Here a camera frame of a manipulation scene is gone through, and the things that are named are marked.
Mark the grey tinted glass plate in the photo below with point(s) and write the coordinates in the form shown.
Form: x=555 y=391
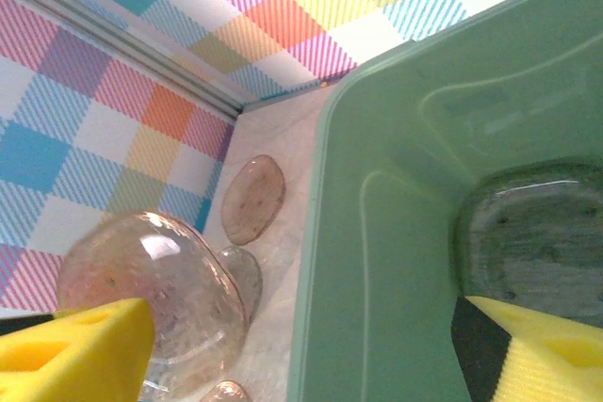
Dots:
x=527 y=242
x=246 y=275

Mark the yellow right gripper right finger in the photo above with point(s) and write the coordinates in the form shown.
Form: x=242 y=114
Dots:
x=542 y=359

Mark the aluminium frame post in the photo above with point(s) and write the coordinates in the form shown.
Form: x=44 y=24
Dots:
x=118 y=44

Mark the green plastic bin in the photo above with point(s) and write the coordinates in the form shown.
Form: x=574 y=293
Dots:
x=377 y=232

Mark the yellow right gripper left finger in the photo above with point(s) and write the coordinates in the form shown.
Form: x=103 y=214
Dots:
x=85 y=355

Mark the brown tinted glass plate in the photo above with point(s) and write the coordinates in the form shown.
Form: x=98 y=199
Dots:
x=254 y=199

